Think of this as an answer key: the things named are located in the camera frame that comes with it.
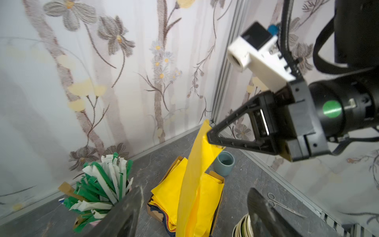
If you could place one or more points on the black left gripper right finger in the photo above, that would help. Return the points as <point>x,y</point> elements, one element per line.
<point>265,220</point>

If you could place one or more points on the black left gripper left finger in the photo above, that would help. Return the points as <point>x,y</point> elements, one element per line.
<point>122,220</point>

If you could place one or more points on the stacked paper cups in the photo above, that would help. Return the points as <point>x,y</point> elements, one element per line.
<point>243,228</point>

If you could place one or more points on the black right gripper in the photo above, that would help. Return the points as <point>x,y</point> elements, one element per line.
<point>285,123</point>

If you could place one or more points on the pink straw holder cup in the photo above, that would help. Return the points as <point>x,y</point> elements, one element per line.
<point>93,221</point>

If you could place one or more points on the yellow paper napkin stack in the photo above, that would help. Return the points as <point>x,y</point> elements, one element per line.
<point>177,195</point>

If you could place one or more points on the teal ceramic cup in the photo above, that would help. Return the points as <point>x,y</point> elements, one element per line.
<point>224,163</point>

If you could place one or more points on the single yellow paper napkin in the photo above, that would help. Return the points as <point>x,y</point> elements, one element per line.
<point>200,159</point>

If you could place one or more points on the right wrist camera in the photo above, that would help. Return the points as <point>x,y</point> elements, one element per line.
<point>256,50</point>

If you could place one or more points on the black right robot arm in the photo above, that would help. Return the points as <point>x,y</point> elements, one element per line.
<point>347,48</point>

